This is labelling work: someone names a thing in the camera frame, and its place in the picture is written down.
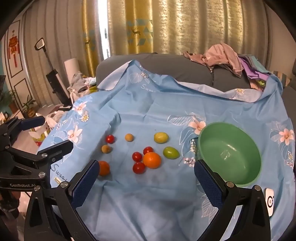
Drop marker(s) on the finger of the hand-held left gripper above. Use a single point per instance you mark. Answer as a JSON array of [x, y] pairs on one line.
[[57, 150], [32, 122]]

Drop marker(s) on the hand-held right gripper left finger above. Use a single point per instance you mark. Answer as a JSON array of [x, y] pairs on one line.
[[83, 183]]

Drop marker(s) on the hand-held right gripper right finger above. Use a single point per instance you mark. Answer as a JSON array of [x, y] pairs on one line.
[[208, 185]]

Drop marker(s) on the small orange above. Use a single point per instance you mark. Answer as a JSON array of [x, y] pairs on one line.
[[104, 168]]

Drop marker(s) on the green plastic bowl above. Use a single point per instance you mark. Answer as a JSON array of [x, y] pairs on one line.
[[231, 153]]

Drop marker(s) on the small brown round fruit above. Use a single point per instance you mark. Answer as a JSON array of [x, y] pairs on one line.
[[129, 137], [106, 149]]

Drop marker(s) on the green oval fruit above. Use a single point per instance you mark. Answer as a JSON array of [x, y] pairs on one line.
[[171, 152]]

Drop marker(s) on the red cherry tomato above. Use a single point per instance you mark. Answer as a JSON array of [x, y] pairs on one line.
[[147, 150], [137, 156], [110, 138], [139, 167]]

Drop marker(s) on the large orange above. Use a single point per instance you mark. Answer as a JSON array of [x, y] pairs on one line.
[[152, 160]]

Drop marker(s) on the yellow-green oval fruit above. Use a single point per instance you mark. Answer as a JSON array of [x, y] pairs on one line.
[[161, 137]]

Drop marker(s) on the green potted plant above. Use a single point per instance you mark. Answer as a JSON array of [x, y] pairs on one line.
[[29, 106]]

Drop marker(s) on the white plastic bag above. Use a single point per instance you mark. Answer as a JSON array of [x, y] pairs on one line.
[[52, 120]]

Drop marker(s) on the black upright vacuum cleaner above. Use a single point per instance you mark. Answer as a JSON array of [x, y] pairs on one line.
[[55, 78]]

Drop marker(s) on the heap of grey white clothes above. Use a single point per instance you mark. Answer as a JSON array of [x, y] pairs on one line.
[[79, 83]]

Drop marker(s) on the white small device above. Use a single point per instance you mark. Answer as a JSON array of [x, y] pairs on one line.
[[269, 201]]

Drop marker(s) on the white cylinder appliance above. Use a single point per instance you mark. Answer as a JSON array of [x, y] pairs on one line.
[[71, 69]]

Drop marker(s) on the blue floral bed sheet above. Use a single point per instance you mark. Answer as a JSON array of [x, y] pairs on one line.
[[150, 115]]

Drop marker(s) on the grey sheer curtain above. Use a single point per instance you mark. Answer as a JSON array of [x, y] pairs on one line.
[[62, 27]]

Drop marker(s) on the grey sofa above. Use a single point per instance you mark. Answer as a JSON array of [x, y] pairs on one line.
[[166, 63]]

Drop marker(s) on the pile of pink purple clothes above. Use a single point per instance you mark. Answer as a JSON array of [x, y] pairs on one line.
[[222, 56]]

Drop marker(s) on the gold patterned curtain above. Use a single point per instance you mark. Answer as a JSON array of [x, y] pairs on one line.
[[185, 23]]

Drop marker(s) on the red knot wall ornament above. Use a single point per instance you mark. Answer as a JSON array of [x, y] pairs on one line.
[[13, 46]]

